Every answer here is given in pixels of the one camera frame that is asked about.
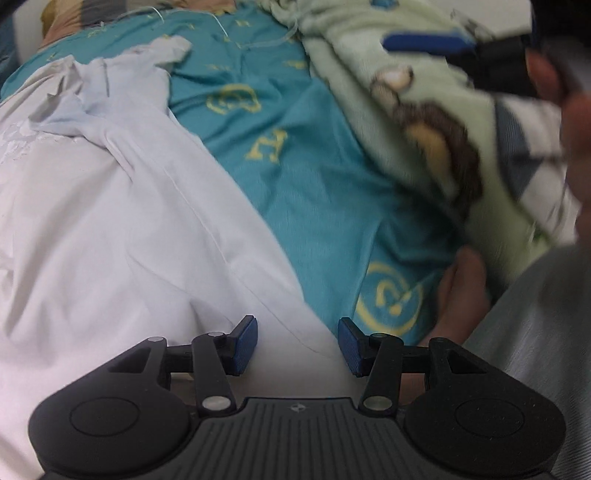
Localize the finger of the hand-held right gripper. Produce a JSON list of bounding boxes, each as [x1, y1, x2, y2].
[[382, 28, 481, 58]]

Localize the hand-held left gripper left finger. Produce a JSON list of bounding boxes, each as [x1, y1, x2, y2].
[[107, 315, 258, 414]]

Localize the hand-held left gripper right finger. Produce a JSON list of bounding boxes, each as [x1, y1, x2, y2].
[[338, 317, 485, 412]]

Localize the white shirt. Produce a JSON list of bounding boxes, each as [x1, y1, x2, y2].
[[0, 36, 365, 472]]

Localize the person's right hand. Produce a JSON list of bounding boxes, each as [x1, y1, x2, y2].
[[526, 50, 591, 208]]

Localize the green printed fleece blanket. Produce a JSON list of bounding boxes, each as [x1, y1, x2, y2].
[[268, 0, 578, 287]]

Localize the teal printed bed sheet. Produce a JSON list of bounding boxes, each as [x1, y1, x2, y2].
[[0, 0, 467, 347]]

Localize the person's grey shorts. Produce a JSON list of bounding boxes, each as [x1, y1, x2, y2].
[[462, 244, 591, 480]]

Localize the checkered pillow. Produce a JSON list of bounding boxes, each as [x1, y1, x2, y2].
[[39, 0, 236, 51]]

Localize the white charging cable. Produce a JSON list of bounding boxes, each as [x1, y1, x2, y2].
[[92, 4, 301, 49]]

